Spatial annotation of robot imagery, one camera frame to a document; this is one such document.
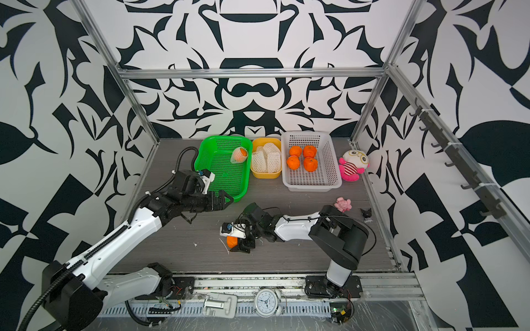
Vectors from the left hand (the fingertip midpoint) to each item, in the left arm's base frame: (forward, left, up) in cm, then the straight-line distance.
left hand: (223, 197), depth 78 cm
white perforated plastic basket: (+18, -47, -14) cm, 52 cm away
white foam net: (+23, -14, -8) cm, 28 cm away
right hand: (-9, -2, -14) cm, 17 cm away
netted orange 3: (+23, -39, -11) cm, 47 cm away
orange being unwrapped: (+33, -33, -11) cm, 48 cm away
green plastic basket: (+32, +2, -15) cm, 36 cm away
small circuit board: (-36, -40, -18) cm, 57 cm away
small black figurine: (-1, -62, -19) cm, 64 cm away
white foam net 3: (+31, -20, -9) cm, 38 cm away
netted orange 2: (+24, -31, -10) cm, 40 cm away
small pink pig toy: (+2, -50, -14) cm, 52 cm away
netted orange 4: (-12, -3, -12) cm, 17 cm away
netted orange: (+31, -40, -10) cm, 52 cm away
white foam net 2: (+23, -21, -8) cm, 32 cm away
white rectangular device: (-32, +1, -15) cm, 35 cm away
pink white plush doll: (+22, -59, -10) cm, 64 cm away
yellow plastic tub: (+40, -14, -12) cm, 44 cm away
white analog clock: (-32, -15, -13) cm, 38 cm away
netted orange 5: (+30, -4, -10) cm, 32 cm away
